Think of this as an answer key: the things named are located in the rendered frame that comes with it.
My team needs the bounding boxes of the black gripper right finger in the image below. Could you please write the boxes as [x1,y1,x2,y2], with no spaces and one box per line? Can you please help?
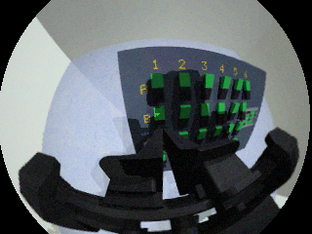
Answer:
[161,125,241,196]

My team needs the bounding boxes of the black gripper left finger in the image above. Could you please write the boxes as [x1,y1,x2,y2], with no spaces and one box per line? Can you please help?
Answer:
[98,126,164,192]

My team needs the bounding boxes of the dark blue switch panel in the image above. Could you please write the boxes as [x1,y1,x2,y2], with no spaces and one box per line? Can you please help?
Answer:
[117,46,266,153]

